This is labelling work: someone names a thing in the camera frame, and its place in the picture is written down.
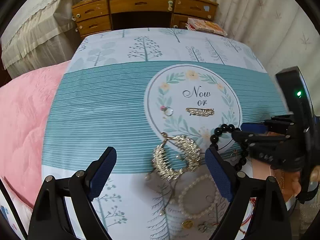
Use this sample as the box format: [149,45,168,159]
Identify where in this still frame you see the black bead bracelet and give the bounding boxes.
[209,124,249,172]

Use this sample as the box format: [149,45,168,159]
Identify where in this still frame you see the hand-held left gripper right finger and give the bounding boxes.
[205,147,293,240]

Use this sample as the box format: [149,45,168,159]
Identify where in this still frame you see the pink quilted blanket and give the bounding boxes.
[0,60,72,209]

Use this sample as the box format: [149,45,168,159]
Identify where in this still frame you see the red string bracelet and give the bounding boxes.
[239,197,258,235]

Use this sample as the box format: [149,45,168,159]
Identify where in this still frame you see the stack of books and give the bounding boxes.
[186,18,228,36]

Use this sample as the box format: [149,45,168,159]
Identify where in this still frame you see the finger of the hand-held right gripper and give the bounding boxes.
[241,115,293,134]
[231,129,302,170]

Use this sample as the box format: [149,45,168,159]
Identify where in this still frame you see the cream leaf pattern curtain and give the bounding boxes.
[211,0,320,105]

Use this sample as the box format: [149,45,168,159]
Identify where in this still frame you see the printed tree pattern tablecloth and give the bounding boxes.
[41,27,295,240]

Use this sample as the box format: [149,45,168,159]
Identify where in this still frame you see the gold tassel hair comb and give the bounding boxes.
[152,132,202,180]

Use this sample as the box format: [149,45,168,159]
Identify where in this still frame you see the wooden desk with drawers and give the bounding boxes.
[72,0,218,40]

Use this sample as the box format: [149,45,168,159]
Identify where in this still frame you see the pink plastic organizer box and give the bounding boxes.
[251,132,304,202]

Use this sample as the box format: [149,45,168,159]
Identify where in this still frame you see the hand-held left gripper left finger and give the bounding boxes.
[27,147,117,240]

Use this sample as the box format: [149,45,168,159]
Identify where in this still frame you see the thin chain necklace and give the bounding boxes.
[145,175,182,217]

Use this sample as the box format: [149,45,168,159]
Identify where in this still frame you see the silver ring with pink stone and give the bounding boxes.
[160,106,174,117]

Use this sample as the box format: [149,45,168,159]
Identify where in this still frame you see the white pearl bracelet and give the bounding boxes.
[178,174,222,220]

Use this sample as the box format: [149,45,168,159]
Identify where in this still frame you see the gold rhinestone hair clip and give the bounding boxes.
[186,107,215,117]

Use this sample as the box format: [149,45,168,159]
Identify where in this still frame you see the white lace bed cover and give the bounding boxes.
[1,0,77,78]

